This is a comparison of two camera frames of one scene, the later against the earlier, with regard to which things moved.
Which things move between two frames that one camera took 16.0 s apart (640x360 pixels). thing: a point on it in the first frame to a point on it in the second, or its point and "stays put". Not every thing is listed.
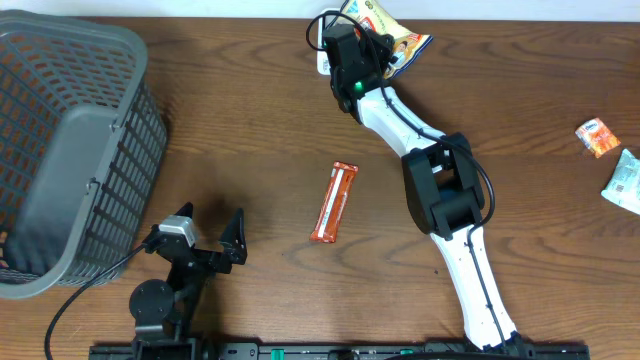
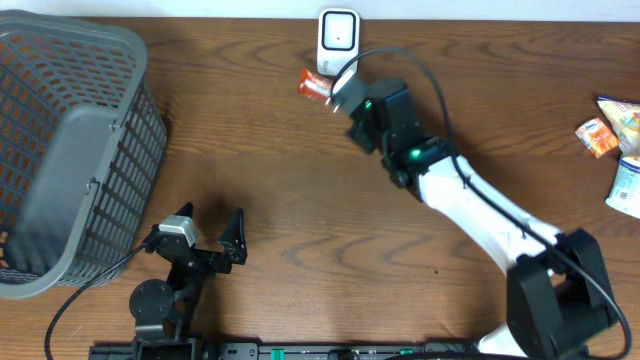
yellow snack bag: (374, 15) to (623, 117)
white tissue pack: (624, 186) stays put
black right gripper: (383, 47) to (356, 132)
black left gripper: (221, 265) stays put
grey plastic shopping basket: (83, 146) stays put
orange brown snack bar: (330, 220) to (314, 85)
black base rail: (341, 351) stays put
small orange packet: (597, 137) stays put
